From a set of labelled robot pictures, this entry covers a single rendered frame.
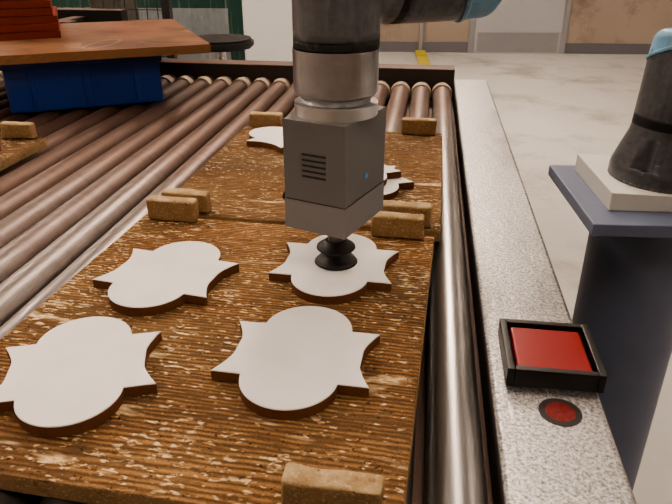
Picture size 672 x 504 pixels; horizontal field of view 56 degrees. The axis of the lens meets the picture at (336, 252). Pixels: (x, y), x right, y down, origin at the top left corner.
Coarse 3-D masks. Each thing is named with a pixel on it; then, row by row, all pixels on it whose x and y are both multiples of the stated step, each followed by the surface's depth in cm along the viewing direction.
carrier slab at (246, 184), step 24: (240, 144) 104; (408, 144) 104; (432, 144) 104; (216, 168) 93; (240, 168) 93; (264, 168) 93; (408, 168) 93; (432, 168) 93; (216, 192) 84; (240, 192) 84; (264, 192) 84; (408, 192) 84; (432, 192) 84; (216, 216) 77; (240, 216) 77; (264, 216) 77; (432, 216) 77
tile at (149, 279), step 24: (144, 264) 64; (168, 264) 64; (192, 264) 64; (216, 264) 64; (120, 288) 59; (144, 288) 59; (168, 288) 59; (192, 288) 59; (120, 312) 57; (144, 312) 56
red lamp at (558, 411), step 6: (552, 402) 49; (558, 402) 49; (546, 408) 49; (552, 408) 49; (558, 408) 49; (564, 408) 49; (570, 408) 49; (552, 414) 48; (558, 414) 48; (564, 414) 48; (570, 414) 48; (558, 420) 47; (564, 420) 47; (570, 420) 47
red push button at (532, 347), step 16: (512, 336) 55; (528, 336) 55; (544, 336) 55; (560, 336) 55; (576, 336) 55; (528, 352) 53; (544, 352) 53; (560, 352) 53; (576, 352) 53; (560, 368) 51; (576, 368) 51
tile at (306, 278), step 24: (312, 240) 69; (360, 240) 69; (288, 264) 64; (312, 264) 64; (360, 264) 64; (384, 264) 64; (312, 288) 59; (336, 288) 59; (360, 288) 59; (384, 288) 60
